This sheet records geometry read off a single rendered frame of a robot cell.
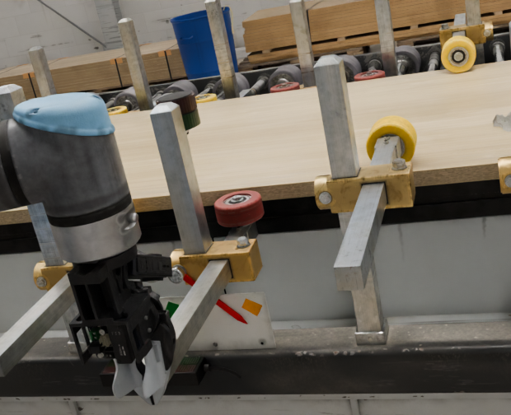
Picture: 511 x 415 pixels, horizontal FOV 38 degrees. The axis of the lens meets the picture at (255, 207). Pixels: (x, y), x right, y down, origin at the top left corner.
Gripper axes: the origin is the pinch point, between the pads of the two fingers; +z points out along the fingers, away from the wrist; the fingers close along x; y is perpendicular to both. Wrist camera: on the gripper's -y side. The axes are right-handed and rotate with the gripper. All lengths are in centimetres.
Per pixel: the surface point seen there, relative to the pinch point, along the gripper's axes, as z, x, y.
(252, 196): -8.0, 2.6, -42.5
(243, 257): -3.5, 4.0, -28.5
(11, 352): -2.1, -23.5, -6.2
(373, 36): 61, -51, -608
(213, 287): -2.8, 1.5, -20.6
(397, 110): -7, 23, -88
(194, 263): -3.0, -4.0, -28.6
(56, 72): 46, -366, -599
